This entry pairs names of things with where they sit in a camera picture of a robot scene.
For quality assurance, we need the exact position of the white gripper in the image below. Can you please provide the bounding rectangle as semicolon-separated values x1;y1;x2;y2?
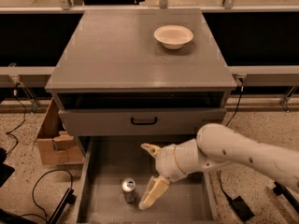
138;143;187;210

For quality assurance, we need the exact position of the silver redbull can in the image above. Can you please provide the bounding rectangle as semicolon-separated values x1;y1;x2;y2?
121;177;136;203

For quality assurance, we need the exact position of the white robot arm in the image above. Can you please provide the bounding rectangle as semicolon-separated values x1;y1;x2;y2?
138;123;299;210

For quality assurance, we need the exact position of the grey open middle drawer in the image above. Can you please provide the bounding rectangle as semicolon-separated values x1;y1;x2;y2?
74;135;219;224

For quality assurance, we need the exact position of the grey top drawer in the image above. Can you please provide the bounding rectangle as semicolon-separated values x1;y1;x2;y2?
59;108;226;136

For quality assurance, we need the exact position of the grey drawer cabinet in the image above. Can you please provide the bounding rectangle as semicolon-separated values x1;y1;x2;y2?
46;8;235;150

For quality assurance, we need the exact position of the black stand leg left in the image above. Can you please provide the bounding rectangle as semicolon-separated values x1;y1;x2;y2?
48;188;76;224

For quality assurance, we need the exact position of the black stand leg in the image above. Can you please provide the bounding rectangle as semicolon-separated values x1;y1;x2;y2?
273;181;299;214
48;188;76;224

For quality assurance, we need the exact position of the cardboard box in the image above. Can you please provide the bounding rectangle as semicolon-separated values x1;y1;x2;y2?
36;100;84;165

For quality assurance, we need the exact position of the black power adapter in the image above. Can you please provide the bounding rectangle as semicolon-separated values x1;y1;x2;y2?
230;196;254;222

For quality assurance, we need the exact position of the black stand leg right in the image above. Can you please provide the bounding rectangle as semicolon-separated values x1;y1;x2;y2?
273;181;299;214

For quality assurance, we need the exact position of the white bowl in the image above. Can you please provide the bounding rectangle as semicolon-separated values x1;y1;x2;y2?
154;25;193;50

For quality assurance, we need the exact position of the black drawer handle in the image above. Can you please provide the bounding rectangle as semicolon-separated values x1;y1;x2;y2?
130;117;158;126

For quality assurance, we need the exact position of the black right power cable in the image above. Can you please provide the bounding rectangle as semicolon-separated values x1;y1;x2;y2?
218;84;245;201

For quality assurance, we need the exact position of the black left floor cable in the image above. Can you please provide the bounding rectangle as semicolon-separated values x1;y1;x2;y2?
18;169;75;223

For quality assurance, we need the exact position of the black left wall cable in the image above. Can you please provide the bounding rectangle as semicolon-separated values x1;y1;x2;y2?
5;81;28;156

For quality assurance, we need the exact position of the metal railing frame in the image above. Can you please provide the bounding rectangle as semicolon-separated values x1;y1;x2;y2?
0;0;299;114

